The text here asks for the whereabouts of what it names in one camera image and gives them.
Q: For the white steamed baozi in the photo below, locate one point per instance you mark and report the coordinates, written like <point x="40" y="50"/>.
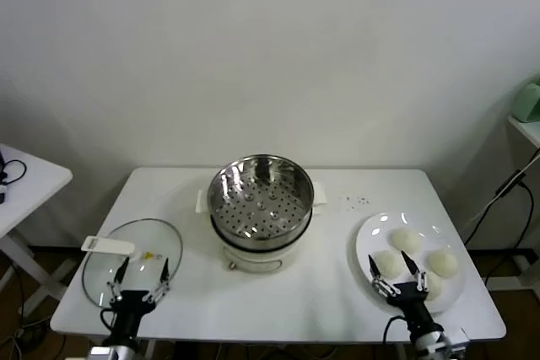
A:
<point x="441" y="263"/>
<point x="406" y="240"/>
<point x="436" y="286"/>
<point x="390" y="265"/>

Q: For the pale green appliance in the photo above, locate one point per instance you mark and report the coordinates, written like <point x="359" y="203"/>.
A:
<point x="529" y="103"/>

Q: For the stainless steel steamer basket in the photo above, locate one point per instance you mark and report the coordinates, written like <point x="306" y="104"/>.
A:
<point x="261" y="208"/>

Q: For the black power adapter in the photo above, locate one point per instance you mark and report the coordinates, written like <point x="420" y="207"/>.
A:
<point x="508" y="184"/>

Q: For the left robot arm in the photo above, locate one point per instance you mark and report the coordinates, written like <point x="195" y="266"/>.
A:
<point x="114" y="351"/>

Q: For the white round plate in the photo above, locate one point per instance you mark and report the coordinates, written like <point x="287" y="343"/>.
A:
<point x="379" y="229"/>

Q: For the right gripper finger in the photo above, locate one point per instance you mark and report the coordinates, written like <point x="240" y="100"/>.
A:
<point x="381" y="286"/>
<point x="419" y="282"/>

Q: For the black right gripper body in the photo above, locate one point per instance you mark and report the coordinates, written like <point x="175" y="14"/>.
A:
<point x="411" y="297"/>

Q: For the white shelf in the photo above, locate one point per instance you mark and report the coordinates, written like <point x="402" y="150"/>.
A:
<point x="527" y="128"/>

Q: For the white side table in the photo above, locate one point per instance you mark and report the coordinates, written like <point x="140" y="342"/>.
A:
<point x="38" y="183"/>

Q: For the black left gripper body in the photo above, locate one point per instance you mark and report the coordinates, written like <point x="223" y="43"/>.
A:
<point x="131" y="303"/>

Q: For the white electric pot base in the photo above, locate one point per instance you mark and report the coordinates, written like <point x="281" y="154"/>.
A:
<point x="253" y="259"/>

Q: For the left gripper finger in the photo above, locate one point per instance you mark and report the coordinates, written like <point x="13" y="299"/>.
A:
<point x="116" y="290"/>
<point x="162" y="282"/>

